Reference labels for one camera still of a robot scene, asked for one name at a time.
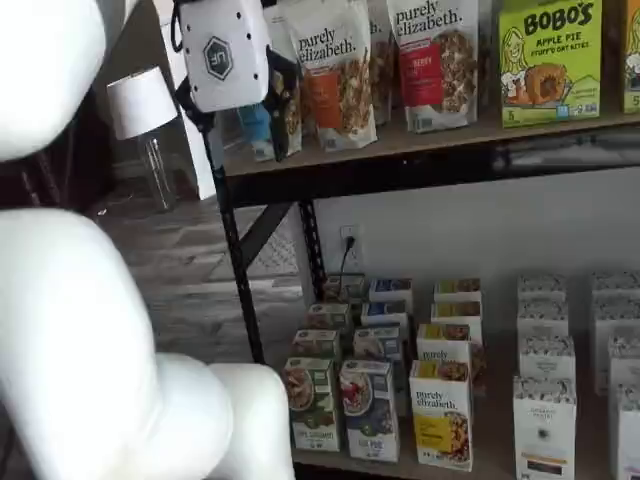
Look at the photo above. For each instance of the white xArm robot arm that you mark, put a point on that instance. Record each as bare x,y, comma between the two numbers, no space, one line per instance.
75,325

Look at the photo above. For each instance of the yellow Bobo's box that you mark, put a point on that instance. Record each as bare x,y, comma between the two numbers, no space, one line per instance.
632,60

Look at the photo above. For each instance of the red label granola bag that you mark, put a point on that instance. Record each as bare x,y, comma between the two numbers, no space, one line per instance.
435,70

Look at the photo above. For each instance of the green Bobo's apple pie box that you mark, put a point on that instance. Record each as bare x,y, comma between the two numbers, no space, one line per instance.
550,65

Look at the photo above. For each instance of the white wall outlet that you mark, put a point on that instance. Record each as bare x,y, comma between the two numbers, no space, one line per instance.
351,252

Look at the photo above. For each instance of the white organic pantry box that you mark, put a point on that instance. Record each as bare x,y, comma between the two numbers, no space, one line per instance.
615,320
615,286
627,435
546,357
625,360
542,317
541,287
544,430

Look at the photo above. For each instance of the white square pillar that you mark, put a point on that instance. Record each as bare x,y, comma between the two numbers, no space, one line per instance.
192,160

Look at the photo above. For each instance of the orange label granola bag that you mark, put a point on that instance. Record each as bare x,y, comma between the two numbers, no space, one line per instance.
330,80

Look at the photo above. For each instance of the black metal shelving rack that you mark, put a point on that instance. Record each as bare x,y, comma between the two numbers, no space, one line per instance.
400,175

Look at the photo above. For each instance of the blue white Flax Plus box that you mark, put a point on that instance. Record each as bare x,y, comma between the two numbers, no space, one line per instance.
377,342
370,415
385,312
390,289

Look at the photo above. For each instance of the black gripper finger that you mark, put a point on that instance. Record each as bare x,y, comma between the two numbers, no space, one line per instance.
196,112
279,90

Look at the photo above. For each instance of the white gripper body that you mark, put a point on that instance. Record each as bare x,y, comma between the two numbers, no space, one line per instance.
225,55

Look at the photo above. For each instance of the grey patterned door mat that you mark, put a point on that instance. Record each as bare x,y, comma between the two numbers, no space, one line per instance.
277,250

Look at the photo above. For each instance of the white shade glass lamp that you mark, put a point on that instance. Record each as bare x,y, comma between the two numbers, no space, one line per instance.
142,102

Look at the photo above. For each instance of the yellow purely elizabeth box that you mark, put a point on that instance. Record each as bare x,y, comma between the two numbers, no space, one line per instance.
457,289
442,420
456,312
445,345

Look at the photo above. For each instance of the blue label granola bag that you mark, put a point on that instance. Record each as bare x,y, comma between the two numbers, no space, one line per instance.
255,132

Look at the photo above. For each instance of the dark brown sofa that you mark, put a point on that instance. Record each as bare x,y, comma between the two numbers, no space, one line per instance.
55,180

